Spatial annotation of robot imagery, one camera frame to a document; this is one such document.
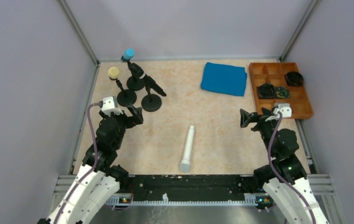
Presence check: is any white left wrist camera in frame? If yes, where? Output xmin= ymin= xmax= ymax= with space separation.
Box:
xmin=101 ymin=96 xmax=124 ymax=117

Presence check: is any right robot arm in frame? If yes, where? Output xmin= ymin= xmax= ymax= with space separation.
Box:
xmin=240 ymin=104 xmax=329 ymax=224

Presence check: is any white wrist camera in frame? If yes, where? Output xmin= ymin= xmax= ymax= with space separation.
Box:
xmin=265 ymin=103 xmax=292 ymax=121
xmin=101 ymin=96 xmax=124 ymax=117

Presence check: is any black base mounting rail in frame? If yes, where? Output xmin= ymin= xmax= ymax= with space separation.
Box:
xmin=118 ymin=175 xmax=273 ymax=205

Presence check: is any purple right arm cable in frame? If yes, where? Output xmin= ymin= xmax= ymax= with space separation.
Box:
xmin=267 ymin=112 xmax=319 ymax=224

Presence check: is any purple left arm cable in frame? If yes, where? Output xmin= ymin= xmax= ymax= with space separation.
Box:
xmin=53 ymin=103 xmax=103 ymax=224

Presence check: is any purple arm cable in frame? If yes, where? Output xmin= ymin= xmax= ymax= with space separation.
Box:
xmin=53 ymin=103 xmax=103 ymax=224
xmin=267 ymin=112 xmax=319 ymax=224

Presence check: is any blue folded cloth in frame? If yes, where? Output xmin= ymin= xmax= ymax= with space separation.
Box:
xmin=200 ymin=62 xmax=248 ymax=97

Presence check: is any wooden compartment tray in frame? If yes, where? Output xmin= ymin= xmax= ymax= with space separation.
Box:
xmin=248 ymin=63 xmax=314 ymax=119

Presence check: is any blue toy microphone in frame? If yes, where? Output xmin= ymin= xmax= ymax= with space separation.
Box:
xmin=120 ymin=49 xmax=135 ymax=63

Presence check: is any black mic stand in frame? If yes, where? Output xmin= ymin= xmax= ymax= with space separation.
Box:
xmin=127 ymin=61 xmax=145 ymax=91
xmin=115 ymin=79 xmax=137 ymax=107
xmin=141 ymin=86 xmax=162 ymax=112

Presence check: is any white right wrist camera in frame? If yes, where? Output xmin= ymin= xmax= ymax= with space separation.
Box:
xmin=265 ymin=103 xmax=292 ymax=121

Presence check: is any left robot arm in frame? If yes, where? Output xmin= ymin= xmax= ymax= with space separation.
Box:
xmin=38 ymin=102 xmax=143 ymax=224

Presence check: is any yellow black coiled cable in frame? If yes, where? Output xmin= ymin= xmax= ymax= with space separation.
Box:
xmin=275 ymin=86 xmax=290 ymax=99

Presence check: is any yellow toy microphone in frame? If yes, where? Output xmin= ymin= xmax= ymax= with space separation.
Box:
xmin=108 ymin=67 xmax=120 ymax=81

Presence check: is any black toy microphone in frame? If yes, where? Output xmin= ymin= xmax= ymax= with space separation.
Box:
xmin=127 ymin=62 xmax=167 ymax=97

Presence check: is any white toy microphone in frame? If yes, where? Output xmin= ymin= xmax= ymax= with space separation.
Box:
xmin=180 ymin=126 xmax=195 ymax=173

